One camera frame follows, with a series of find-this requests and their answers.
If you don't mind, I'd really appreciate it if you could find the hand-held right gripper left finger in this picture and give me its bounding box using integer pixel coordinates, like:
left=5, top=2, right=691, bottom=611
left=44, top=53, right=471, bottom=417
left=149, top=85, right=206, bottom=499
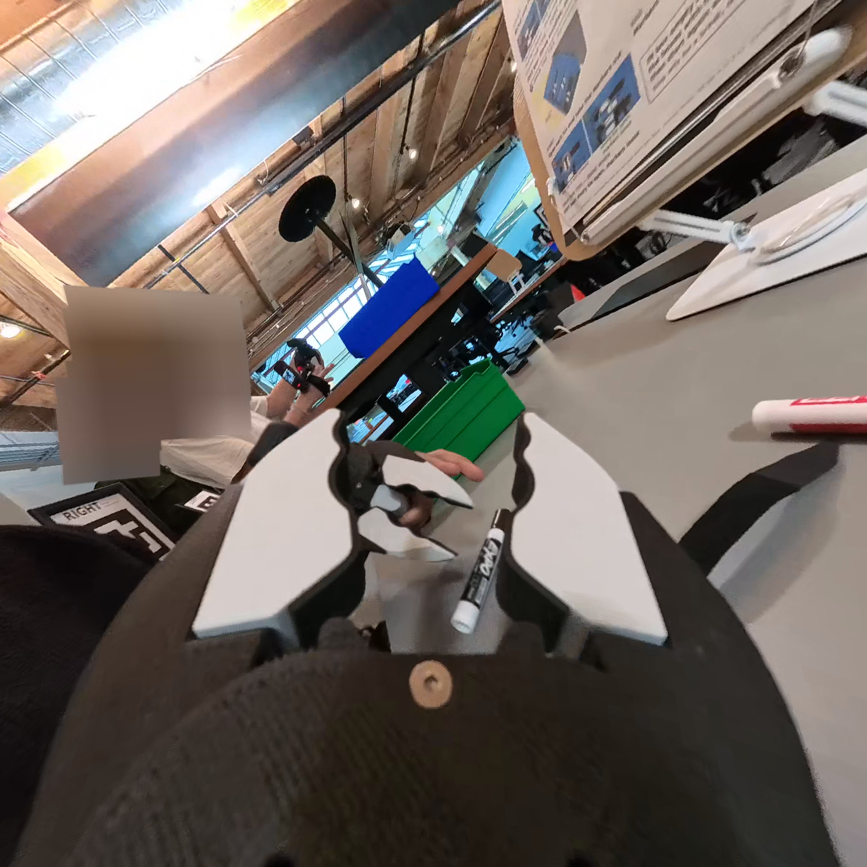
left=191, top=408, right=370, bottom=641

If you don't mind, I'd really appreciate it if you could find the black dry erase marker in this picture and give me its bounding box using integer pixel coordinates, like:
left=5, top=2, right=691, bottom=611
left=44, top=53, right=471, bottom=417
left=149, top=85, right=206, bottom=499
left=450, top=508, right=513, bottom=635

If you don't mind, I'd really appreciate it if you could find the green plastic bin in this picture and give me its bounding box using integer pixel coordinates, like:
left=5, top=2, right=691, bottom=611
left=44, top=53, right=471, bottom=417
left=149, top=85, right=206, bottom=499
left=392, top=359, right=527, bottom=470

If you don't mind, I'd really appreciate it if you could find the wooden edged desk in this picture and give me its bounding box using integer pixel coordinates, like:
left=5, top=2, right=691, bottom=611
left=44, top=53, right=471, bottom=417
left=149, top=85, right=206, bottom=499
left=335, top=244, right=500, bottom=422

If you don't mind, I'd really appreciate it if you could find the printed instruction paper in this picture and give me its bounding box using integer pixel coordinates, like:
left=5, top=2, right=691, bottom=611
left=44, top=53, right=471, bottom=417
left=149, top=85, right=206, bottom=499
left=504, top=0, right=817, bottom=228

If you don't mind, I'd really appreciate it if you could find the silver ventilation duct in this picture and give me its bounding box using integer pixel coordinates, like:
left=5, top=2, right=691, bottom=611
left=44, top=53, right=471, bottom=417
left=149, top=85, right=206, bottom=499
left=0, top=14, right=224, bottom=177

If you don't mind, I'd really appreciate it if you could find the person's left forearm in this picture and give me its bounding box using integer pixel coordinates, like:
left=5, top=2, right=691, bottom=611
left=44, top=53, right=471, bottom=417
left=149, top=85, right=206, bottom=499
left=233, top=420, right=302, bottom=485

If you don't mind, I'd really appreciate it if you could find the black velcro strap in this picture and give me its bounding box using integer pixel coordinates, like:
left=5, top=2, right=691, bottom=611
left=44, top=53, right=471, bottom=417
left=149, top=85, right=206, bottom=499
left=679, top=440, right=842, bottom=575

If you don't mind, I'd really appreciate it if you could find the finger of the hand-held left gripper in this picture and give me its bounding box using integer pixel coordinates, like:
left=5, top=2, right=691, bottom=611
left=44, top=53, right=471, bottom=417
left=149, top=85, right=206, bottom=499
left=358, top=510, right=458, bottom=564
left=385, top=457, right=475, bottom=510

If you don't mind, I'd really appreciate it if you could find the person's black knit clothing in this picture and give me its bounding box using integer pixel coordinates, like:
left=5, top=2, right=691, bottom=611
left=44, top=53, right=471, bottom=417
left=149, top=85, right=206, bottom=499
left=0, top=525, right=167, bottom=867

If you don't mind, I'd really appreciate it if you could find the red dry erase marker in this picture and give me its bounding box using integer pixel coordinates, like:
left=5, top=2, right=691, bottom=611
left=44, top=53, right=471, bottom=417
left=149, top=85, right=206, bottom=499
left=752, top=395, right=867, bottom=436

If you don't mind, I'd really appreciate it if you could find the person's left hand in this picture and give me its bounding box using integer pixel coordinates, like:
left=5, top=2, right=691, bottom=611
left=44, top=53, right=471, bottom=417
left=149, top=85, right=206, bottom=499
left=398, top=449, right=486, bottom=531

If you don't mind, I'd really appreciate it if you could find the framed fiducial tag board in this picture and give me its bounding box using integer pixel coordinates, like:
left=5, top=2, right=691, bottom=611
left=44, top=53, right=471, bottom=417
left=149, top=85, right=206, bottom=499
left=28, top=482, right=178, bottom=563

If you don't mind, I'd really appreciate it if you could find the blue plastic bin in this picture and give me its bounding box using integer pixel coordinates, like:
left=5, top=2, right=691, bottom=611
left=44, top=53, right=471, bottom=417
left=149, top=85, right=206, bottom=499
left=337, top=261, right=443, bottom=359

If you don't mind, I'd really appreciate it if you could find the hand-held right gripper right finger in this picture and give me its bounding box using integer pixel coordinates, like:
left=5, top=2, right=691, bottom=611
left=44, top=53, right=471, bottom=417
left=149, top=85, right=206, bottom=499
left=501, top=410, right=669, bottom=646

